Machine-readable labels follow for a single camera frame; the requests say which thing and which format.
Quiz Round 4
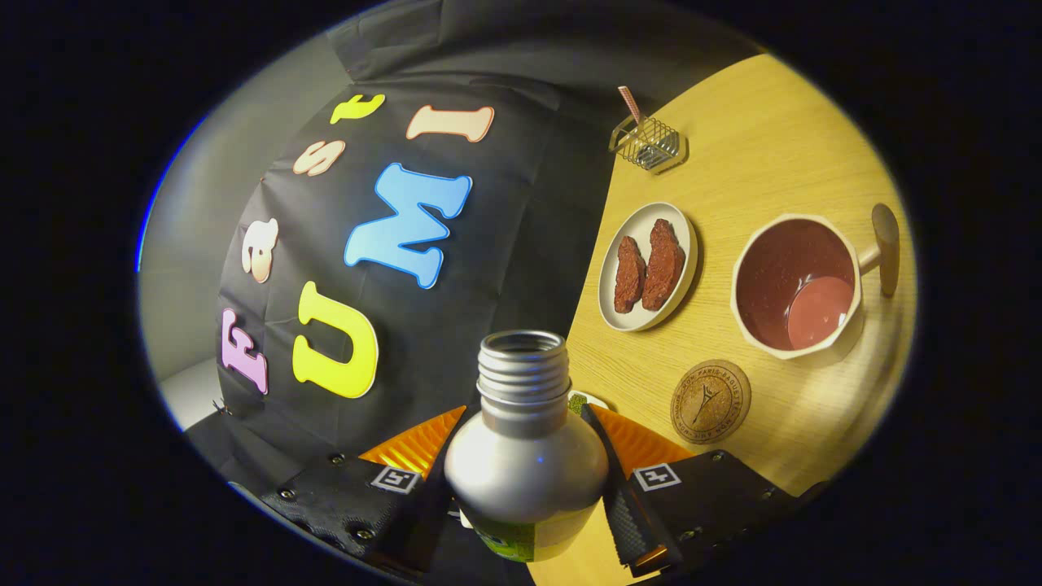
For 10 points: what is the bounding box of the black backdrop cloth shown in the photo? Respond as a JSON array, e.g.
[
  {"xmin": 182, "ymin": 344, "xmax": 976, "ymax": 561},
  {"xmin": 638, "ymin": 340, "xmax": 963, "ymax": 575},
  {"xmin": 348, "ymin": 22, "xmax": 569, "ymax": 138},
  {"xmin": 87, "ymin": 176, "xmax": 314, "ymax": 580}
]
[{"xmin": 186, "ymin": 0, "xmax": 766, "ymax": 586}]

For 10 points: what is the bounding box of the white round plate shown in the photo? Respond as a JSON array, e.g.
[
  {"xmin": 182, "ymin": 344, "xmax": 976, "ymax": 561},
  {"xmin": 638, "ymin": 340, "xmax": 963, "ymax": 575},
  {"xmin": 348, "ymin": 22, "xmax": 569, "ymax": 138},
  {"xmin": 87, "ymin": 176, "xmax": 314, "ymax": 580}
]
[{"xmin": 598, "ymin": 201, "xmax": 699, "ymax": 333}]

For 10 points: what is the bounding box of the silver juice bottle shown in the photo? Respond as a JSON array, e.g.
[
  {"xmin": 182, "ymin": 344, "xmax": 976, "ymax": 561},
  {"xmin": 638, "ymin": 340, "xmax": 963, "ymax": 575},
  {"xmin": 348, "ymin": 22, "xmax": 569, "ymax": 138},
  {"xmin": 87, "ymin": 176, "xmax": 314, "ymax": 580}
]
[{"xmin": 444, "ymin": 330, "xmax": 610, "ymax": 564}]

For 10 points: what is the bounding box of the brown meat slice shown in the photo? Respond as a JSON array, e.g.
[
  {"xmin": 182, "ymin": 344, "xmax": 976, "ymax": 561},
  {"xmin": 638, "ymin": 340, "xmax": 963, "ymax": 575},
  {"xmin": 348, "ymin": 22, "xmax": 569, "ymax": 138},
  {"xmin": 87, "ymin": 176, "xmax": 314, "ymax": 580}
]
[
  {"xmin": 641, "ymin": 218, "xmax": 687, "ymax": 312},
  {"xmin": 613, "ymin": 235, "xmax": 647, "ymax": 314}
]

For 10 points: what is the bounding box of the round cork coaster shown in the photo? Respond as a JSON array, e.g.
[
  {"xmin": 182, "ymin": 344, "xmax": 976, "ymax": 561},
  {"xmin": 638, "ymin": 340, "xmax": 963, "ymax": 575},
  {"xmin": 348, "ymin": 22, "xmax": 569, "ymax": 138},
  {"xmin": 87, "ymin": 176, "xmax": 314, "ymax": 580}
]
[{"xmin": 670, "ymin": 359, "xmax": 752, "ymax": 445}]

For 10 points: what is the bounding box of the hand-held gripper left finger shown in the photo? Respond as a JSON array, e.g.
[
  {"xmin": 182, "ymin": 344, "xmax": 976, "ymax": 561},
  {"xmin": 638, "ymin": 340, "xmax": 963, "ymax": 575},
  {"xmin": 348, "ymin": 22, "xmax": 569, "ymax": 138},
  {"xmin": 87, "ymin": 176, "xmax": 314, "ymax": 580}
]
[{"xmin": 260, "ymin": 405, "xmax": 469, "ymax": 583}]

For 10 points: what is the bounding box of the cream cup with wooden handle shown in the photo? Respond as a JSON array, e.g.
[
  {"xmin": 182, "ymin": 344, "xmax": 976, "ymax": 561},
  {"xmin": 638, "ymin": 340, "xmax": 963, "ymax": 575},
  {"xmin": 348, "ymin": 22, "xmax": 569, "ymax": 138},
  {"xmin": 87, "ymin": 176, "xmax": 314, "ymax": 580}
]
[{"xmin": 730, "ymin": 203, "xmax": 901, "ymax": 369}]

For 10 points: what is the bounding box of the small wire basket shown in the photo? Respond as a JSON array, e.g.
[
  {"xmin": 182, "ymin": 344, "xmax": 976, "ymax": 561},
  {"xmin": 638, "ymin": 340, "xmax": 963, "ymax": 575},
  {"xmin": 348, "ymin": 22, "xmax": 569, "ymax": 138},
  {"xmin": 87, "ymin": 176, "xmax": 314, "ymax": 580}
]
[{"xmin": 608, "ymin": 114, "xmax": 689, "ymax": 174}]

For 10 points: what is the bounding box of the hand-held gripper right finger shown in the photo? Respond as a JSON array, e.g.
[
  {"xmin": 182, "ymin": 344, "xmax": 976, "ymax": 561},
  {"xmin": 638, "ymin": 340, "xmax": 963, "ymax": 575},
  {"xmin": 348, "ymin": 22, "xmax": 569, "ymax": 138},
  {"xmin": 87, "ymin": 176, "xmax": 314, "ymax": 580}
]
[{"xmin": 580, "ymin": 403, "xmax": 803, "ymax": 580}]

